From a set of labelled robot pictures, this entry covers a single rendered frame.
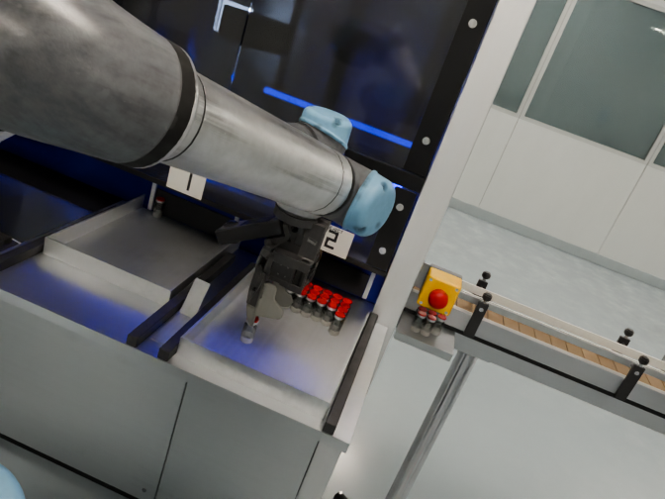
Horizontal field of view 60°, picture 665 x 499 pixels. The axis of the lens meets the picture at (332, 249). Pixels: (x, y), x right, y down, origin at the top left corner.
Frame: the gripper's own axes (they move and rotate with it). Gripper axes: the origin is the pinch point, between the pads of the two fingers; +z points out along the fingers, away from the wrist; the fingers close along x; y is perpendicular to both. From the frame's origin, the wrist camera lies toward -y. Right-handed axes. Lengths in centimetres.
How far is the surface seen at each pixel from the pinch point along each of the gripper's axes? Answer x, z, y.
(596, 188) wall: 492, 29, 167
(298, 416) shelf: -7.9, 8.7, 13.7
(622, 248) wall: 492, 72, 215
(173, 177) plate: 30.7, -4.8, -32.4
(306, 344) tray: 11.7, 8.5, 9.0
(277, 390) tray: -6.4, 7.0, 9.1
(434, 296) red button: 27.6, -3.7, 28.6
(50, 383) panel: 31, 63, -53
